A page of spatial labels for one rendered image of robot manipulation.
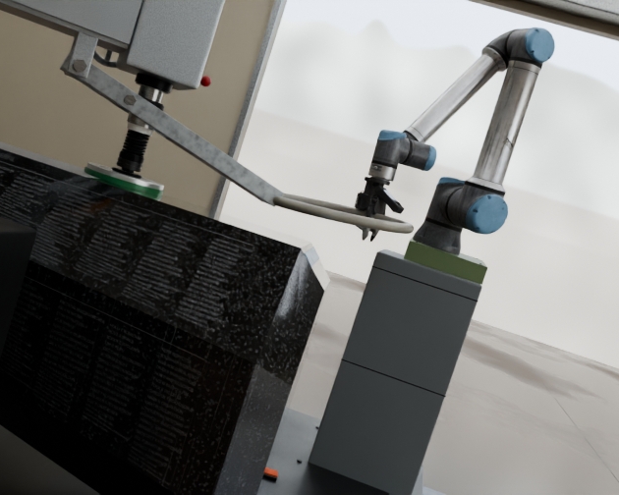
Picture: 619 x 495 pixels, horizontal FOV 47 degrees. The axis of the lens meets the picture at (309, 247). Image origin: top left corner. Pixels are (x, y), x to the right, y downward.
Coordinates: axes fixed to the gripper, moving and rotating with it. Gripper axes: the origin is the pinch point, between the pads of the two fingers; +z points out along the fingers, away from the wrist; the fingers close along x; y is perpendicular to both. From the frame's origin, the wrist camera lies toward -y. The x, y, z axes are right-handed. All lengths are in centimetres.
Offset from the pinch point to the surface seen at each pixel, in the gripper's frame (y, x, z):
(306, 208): -6.2, 46.7, -5.7
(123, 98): 30, 88, -22
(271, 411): -40, 84, 37
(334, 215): -13.8, 43.3, -6.0
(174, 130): 23, 75, -17
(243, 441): -38, 89, 44
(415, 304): -10.0, -26.2, 20.4
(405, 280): -4.7, -23.7, 12.7
